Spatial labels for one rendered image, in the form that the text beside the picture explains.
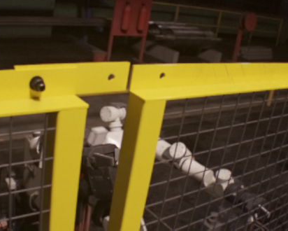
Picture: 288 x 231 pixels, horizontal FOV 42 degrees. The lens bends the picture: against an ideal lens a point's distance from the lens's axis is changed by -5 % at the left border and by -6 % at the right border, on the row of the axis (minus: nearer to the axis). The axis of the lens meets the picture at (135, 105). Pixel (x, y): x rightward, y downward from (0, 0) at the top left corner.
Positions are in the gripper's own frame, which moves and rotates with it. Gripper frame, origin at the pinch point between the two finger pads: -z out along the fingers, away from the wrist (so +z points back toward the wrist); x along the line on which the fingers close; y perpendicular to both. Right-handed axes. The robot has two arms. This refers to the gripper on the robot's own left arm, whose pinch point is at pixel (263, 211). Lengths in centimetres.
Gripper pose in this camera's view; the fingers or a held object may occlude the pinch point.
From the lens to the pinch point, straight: 161.4
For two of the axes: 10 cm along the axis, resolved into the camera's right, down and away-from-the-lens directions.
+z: -5.9, -3.6, 7.2
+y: -1.6, 9.3, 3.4
